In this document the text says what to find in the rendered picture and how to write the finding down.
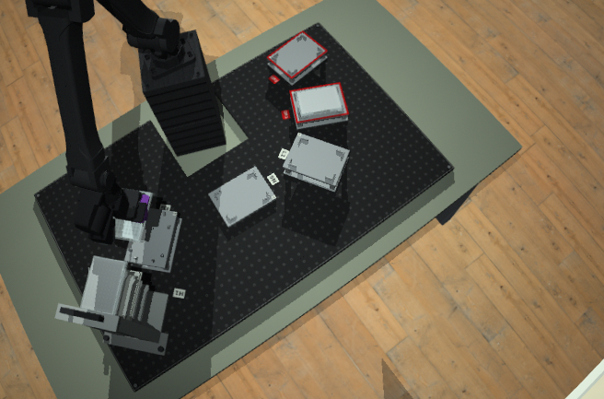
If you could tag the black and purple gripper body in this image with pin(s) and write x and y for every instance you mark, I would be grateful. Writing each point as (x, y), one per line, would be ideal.
(132, 197)

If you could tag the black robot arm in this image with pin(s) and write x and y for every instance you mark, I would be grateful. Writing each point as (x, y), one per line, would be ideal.
(87, 166)

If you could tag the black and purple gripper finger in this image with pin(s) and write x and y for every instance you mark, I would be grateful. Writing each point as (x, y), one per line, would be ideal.
(145, 199)

